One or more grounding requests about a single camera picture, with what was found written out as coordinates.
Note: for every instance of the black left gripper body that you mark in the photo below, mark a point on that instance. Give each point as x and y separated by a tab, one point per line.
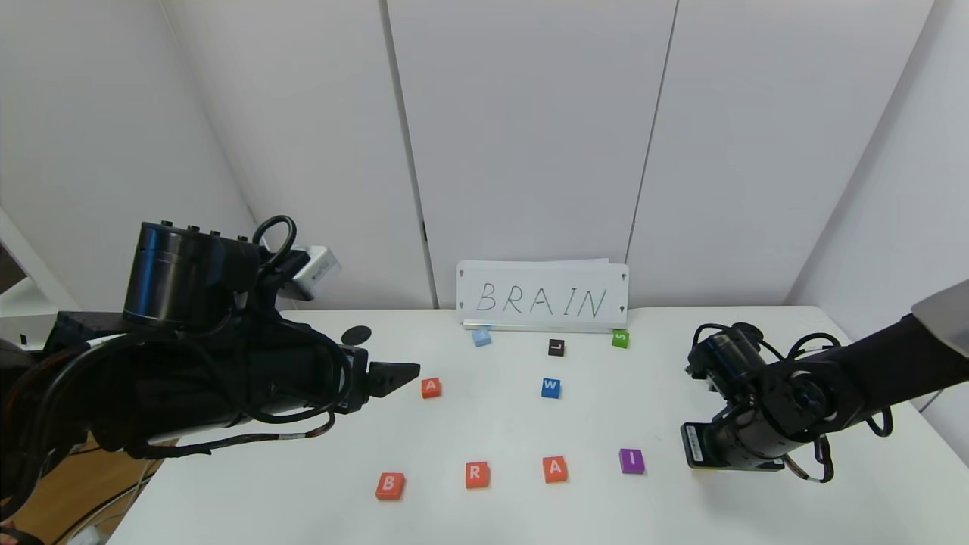
359	378

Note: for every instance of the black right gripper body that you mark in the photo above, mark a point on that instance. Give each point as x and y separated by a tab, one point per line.
694	446

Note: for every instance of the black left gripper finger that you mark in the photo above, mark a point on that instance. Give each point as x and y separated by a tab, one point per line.
381	389
395	372

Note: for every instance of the orange block letter A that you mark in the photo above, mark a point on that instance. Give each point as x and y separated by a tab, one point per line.
555	468
431	387

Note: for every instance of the purple block letter I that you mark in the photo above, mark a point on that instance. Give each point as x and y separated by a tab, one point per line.
632	460

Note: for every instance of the orange block letter B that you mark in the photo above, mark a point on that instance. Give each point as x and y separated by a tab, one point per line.
390	485

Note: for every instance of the orange block letter R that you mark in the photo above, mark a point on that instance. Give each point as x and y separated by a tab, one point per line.
477	474

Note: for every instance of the white BRAIN sign board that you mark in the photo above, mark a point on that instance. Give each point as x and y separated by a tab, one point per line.
541	297

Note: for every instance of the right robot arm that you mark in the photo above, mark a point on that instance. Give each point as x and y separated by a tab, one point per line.
870	371

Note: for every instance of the light blue letter block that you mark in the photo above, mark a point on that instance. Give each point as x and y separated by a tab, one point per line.
482	337

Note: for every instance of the green block letter S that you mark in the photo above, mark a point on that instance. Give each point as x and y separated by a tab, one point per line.
621	338

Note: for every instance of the blue block letter W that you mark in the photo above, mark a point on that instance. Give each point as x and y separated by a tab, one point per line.
551	387

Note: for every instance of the black block letter L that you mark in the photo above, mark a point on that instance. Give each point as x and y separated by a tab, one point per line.
556	347

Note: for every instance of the white power strip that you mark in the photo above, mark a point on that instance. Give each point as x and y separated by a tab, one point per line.
85	537

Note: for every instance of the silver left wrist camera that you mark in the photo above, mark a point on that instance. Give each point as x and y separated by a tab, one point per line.
316	271

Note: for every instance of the white wall panel bracket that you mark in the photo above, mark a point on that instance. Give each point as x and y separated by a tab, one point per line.
266	242

